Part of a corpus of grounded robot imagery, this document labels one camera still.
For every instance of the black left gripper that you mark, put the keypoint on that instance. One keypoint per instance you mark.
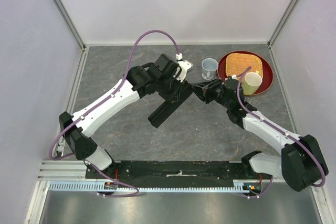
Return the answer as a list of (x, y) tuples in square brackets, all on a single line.
[(175, 96)]

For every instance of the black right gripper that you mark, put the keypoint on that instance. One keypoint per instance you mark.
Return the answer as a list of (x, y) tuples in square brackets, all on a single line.
[(208, 87)]

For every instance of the black zippered tool case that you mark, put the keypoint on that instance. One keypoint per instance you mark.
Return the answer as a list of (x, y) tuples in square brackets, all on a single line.
[(168, 107)]

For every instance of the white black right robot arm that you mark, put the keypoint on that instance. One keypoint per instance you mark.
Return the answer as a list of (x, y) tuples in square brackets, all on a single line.
[(299, 162)]

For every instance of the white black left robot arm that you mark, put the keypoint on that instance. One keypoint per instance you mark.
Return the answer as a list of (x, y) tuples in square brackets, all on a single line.
[(166, 77)]

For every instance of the pale blue footed mug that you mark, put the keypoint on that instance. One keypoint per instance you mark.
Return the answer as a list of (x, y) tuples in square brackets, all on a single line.
[(209, 68)]

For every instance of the woven bamboo basket tray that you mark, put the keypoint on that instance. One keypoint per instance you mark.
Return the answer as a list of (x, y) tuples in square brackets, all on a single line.
[(237, 63)]

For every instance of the yellow-green ceramic mug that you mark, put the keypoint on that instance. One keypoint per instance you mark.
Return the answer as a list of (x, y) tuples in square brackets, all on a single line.
[(251, 82)]

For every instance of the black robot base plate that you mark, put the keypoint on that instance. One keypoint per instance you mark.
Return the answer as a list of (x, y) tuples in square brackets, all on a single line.
[(182, 173)]

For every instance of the blue slotted cable duct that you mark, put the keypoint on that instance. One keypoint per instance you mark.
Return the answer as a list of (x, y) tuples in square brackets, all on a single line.
[(236, 187)]

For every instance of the aluminium front frame rail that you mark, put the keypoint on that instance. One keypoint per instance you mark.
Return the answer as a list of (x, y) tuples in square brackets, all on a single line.
[(77, 170)]

